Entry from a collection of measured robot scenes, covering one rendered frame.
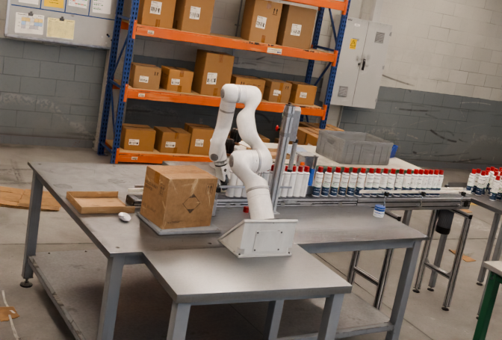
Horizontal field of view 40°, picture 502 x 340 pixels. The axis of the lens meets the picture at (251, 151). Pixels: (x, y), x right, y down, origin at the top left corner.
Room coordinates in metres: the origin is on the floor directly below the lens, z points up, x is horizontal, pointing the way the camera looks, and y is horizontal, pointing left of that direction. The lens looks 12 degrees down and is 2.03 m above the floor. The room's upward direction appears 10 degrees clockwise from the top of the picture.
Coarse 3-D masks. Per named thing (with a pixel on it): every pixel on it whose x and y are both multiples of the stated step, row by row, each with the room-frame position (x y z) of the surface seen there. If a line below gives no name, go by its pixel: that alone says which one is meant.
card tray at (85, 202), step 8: (72, 192) 3.61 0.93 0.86; (80, 192) 3.63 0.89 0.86; (88, 192) 3.66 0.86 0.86; (96, 192) 3.69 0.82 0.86; (104, 192) 3.71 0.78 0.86; (112, 192) 3.74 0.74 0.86; (72, 200) 3.50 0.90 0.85; (80, 200) 3.58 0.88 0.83; (88, 200) 3.61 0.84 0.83; (96, 200) 3.63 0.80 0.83; (104, 200) 3.65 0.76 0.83; (112, 200) 3.68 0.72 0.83; (120, 200) 3.71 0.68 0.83; (80, 208) 3.39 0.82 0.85; (88, 208) 3.40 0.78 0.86; (96, 208) 3.42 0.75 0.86; (104, 208) 3.45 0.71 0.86; (112, 208) 3.47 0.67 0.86; (120, 208) 3.50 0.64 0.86; (128, 208) 3.52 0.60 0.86
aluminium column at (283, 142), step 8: (288, 112) 4.00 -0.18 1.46; (288, 120) 4.00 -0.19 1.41; (288, 128) 4.02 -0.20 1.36; (280, 136) 4.02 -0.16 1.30; (280, 144) 4.03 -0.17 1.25; (280, 152) 4.00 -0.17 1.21; (280, 160) 4.00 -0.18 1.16; (280, 168) 4.02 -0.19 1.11; (272, 176) 4.03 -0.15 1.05; (280, 176) 4.01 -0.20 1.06; (272, 184) 4.02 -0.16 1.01; (280, 184) 4.02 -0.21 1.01; (272, 192) 4.00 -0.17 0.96; (272, 200) 4.00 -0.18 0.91
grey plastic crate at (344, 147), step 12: (324, 132) 6.20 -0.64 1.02; (336, 132) 6.40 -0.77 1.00; (348, 132) 6.48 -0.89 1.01; (360, 132) 6.56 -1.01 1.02; (324, 144) 6.18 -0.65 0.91; (336, 144) 6.04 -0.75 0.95; (348, 144) 5.98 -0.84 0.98; (360, 144) 6.06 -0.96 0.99; (372, 144) 6.13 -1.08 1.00; (384, 144) 6.21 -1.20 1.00; (324, 156) 6.16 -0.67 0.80; (336, 156) 6.01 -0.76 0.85; (348, 156) 6.00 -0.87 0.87; (360, 156) 6.08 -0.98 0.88; (372, 156) 6.16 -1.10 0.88; (384, 156) 6.24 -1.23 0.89
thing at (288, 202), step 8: (128, 200) 3.68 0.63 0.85; (136, 200) 3.63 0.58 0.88; (224, 200) 3.94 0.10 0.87; (232, 200) 3.98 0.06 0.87; (240, 200) 4.00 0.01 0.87; (280, 200) 4.17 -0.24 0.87; (288, 200) 4.21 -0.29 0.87; (296, 200) 4.24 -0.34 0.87; (304, 200) 4.28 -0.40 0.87; (312, 200) 4.32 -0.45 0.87; (320, 200) 4.35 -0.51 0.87; (328, 200) 4.39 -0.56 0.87; (336, 200) 4.43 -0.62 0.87; (344, 200) 4.47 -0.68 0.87; (352, 200) 4.51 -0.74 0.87
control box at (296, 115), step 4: (296, 108) 4.09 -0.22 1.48; (300, 108) 4.14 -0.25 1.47; (284, 112) 4.03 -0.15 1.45; (296, 112) 4.03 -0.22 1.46; (300, 112) 4.03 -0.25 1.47; (296, 116) 4.03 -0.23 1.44; (296, 120) 4.03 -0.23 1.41; (292, 124) 4.03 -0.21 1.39; (296, 124) 4.03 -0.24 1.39; (280, 128) 4.14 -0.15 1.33; (292, 128) 4.03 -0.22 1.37; (296, 128) 4.03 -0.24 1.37; (280, 132) 4.03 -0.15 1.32; (292, 132) 4.03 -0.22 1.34; (296, 132) 4.03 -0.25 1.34; (292, 136) 4.03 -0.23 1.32; (296, 136) 4.03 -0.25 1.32; (292, 140) 4.03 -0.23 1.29
